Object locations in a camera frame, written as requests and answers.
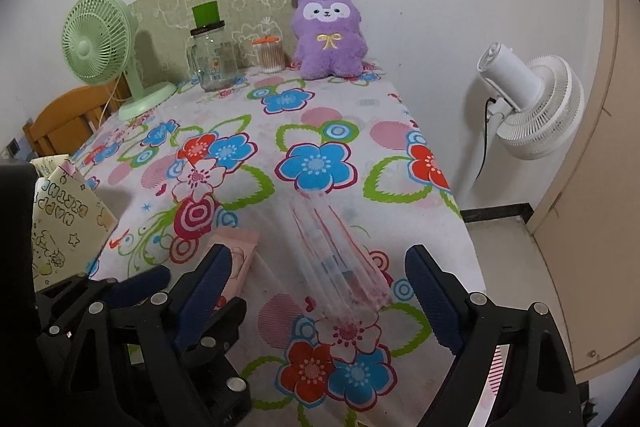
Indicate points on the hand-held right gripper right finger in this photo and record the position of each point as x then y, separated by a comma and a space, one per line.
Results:
435, 302

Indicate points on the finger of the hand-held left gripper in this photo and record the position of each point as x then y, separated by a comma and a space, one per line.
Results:
222, 332
140, 283

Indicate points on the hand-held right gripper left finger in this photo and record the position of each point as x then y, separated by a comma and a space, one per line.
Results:
202, 297

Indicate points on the pink tissue pack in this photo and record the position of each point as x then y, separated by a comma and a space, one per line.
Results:
240, 252

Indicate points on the yellow cartoon print storage box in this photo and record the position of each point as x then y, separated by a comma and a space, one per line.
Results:
70, 222

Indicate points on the clear pink plastic packet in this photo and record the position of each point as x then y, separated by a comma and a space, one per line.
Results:
340, 257

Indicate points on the beige cabinet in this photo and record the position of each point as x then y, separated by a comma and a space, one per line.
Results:
590, 232

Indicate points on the white standing fan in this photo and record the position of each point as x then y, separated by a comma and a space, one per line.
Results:
540, 107

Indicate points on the green desk fan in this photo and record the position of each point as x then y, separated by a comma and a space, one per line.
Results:
100, 42

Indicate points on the glass jar mug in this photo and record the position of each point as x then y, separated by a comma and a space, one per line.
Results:
215, 62

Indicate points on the cotton swab jar orange lid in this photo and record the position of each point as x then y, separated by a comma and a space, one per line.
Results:
270, 57

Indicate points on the green plastic cup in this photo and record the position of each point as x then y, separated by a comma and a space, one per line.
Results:
206, 13

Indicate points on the purple plush bunny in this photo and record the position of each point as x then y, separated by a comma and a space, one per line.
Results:
327, 42

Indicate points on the green cartoon print board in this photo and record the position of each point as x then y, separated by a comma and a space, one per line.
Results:
165, 2

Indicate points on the wall socket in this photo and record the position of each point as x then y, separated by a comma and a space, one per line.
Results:
12, 148

